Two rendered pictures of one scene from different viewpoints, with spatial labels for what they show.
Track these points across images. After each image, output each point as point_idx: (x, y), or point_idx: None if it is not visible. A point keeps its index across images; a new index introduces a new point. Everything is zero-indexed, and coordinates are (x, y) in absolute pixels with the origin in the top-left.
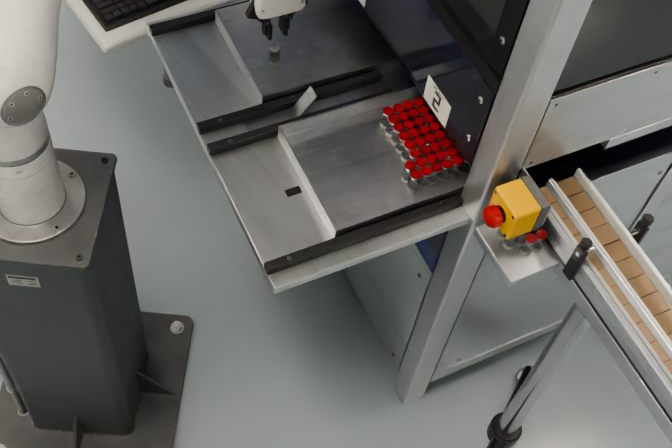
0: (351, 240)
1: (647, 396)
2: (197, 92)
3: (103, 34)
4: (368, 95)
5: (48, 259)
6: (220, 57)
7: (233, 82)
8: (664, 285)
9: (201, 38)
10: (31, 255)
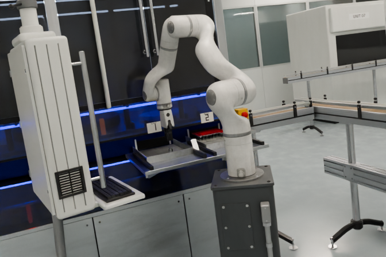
0: None
1: (282, 122)
2: (185, 160)
3: (136, 194)
4: (189, 142)
5: (268, 169)
6: (167, 160)
7: (180, 158)
8: (258, 110)
9: (156, 164)
10: (267, 171)
